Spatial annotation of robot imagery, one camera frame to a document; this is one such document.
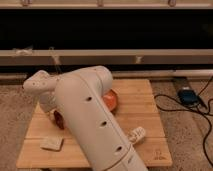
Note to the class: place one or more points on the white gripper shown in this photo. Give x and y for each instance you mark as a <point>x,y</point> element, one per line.
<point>47,102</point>

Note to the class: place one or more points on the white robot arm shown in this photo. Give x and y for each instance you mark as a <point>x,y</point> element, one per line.
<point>78,98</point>

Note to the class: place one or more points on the wooden table board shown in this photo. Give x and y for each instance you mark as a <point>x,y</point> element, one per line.
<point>136,108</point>

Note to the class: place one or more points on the orange plate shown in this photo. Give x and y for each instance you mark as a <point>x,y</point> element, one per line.
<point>111,100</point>

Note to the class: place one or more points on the white plastic bottle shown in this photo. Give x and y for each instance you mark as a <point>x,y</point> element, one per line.
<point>136,135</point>

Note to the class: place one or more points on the blue power adapter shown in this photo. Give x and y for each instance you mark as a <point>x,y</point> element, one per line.
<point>187,96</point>

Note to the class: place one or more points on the long wooden rail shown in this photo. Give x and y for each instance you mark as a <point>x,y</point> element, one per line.
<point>105,57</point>

